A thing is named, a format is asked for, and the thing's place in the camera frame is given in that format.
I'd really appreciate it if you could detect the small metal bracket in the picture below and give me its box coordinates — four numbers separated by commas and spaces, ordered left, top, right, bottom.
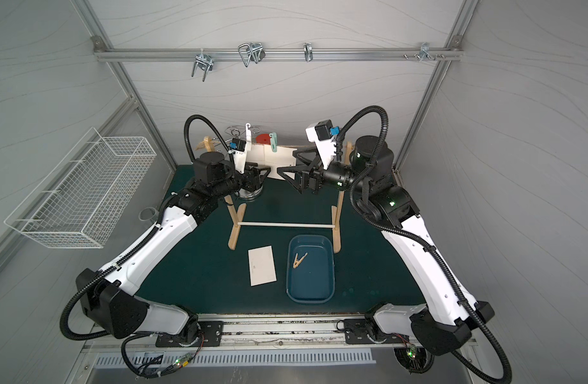
303, 43, 313, 62

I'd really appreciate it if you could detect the clear glass cup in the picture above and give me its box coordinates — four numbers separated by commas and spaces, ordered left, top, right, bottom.
138, 206, 159, 223

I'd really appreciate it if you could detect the green table mat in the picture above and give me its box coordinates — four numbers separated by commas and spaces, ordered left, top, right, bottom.
139, 179, 423, 315

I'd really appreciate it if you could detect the metal clamp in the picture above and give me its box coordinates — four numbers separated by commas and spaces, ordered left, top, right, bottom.
237, 43, 266, 67
191, 53, 214, 82

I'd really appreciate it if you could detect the aluminium cross bar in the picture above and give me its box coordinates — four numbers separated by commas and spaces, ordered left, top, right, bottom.
94, 46, 464, 63

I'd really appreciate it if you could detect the wooden drying rack frame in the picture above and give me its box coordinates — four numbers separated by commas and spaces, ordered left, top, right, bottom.
200, 135, 353, 254

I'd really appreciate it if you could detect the left metal clamp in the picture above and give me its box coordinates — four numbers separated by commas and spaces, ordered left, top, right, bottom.
191, 53, 214, 82

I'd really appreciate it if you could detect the middle metal clamp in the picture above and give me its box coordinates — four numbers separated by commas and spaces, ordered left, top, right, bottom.
237, 43, 266, 67

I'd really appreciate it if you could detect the right metal bracket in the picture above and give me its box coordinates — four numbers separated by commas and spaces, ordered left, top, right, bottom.
403, 43, 445, 62

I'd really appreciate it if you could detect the green clothespin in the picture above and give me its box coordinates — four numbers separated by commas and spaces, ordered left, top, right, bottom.
269, 132, 278, 153

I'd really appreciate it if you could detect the left base cable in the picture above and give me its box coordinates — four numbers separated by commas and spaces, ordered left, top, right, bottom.
120, 320, 206, 379

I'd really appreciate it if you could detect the yellow wooden clothespin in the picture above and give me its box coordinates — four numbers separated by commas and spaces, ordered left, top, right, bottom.
292, 253, 308, 269

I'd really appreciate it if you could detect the white clothespin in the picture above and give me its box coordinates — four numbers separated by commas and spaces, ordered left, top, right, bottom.
244, 123, 252, 152

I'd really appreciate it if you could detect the white postcard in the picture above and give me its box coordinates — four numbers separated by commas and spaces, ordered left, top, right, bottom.
248, 246, 277, 286
264, 146, 296, 180
246, 143, 276, 166

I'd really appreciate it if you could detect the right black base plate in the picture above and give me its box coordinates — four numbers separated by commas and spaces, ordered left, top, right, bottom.
336, 318, 410, 345

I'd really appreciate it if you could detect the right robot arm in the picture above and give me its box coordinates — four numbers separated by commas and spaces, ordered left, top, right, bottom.
278, 106, 513, 383

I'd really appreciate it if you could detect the metal stand with hooks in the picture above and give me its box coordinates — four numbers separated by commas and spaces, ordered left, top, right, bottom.
227, 125, 263, 202

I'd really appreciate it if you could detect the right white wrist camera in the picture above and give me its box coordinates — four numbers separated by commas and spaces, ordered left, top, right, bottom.
305, 119, 340, 170

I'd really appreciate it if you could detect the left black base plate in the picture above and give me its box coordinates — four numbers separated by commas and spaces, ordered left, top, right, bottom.
156, 320, 223, 348

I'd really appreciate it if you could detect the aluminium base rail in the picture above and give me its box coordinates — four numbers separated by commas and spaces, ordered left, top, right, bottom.
82, 314, 478, 354

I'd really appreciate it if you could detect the red round disc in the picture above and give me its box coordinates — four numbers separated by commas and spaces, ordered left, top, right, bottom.
255, 134, 271, 145

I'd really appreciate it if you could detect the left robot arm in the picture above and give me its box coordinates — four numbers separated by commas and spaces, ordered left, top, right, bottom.
60, 124, 271, 345

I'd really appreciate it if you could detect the right base cable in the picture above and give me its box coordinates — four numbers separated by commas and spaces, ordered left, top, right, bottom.
335, 314, 436, 374

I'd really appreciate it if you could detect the white wire basket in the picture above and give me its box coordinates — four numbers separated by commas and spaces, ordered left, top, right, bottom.
4, 128, 156, 249

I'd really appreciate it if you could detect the blue plastic tray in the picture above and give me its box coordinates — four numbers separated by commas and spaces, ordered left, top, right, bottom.
286, 235, 335, 305

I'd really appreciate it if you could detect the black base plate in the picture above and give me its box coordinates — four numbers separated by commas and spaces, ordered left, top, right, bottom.
156, 320, 223, 348
336, 318, 410, 345

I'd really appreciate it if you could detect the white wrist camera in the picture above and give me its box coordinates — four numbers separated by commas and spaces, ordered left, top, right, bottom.
305, 119, 340, 170
230, 138, 247, 174

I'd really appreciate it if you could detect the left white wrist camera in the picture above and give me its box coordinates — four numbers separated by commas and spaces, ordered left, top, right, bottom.
230, 138, 247, 174

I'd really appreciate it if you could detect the base cable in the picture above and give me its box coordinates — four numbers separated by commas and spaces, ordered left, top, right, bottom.
120, 320, 206, 379
335, 314, 436, 374

